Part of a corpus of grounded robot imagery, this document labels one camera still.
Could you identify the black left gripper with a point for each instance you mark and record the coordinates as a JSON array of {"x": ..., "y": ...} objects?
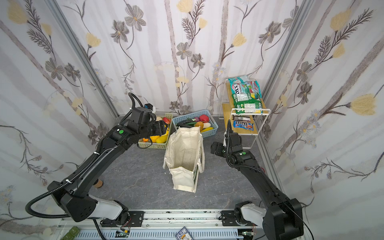
[{"x": 162, "y": 128}]

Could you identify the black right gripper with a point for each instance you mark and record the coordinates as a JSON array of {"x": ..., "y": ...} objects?
[{"x": 227, "y": 132}]

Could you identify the cream floral tote bag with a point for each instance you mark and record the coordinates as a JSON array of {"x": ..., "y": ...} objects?
[{"x": 185, "y": 158}]

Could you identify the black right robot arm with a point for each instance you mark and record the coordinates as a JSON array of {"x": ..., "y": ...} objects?
[{"x": 264, "y": 192}]

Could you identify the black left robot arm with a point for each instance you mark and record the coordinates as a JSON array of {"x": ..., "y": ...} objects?
[{"x": 72, "y": 193}]

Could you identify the green skittles candy bag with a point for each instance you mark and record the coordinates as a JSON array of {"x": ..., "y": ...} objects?
[{"x": 246, "y": 94}]

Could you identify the red apple toy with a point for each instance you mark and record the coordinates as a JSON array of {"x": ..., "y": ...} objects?
[{"x": 166, "y": 120}]

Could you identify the yellow mango toy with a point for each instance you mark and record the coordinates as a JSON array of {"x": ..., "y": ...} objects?
[{"x": 162, "y": 139}]

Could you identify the orange fruit toy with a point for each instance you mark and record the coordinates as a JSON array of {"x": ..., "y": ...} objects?
[{"x": 154, "y": 138}]

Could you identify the blue plastic vegetable basket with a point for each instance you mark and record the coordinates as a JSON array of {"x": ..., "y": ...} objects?
[{"x": 189, "y": 120}]

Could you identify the green plastic fruit basket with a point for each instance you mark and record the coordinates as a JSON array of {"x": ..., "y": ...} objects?
[{"x": 146, "y": 143}]

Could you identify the brown potato toy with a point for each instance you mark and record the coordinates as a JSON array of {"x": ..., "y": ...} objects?
[{"x": 200, "y": 125}]

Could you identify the blue m&m candy packet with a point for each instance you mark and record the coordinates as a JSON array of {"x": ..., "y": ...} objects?
[{"x": 243, "y": 125}]

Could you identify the red pepper toy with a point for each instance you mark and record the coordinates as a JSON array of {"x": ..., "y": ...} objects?
[{"x": 204, "y": 118}]

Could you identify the small brown orange-capped bottle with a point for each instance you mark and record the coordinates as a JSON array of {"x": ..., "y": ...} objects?
[{"x": 98, "y": 184}]

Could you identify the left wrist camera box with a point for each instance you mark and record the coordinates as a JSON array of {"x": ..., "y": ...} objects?
[{"x": 143, "y": 116}]

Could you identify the white wire wooden shelf rack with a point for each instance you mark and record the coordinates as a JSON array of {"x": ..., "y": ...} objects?
[{"x": 258, "y": 117}]

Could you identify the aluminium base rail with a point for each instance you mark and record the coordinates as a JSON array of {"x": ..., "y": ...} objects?
[{"x": 163, "y": 225}]

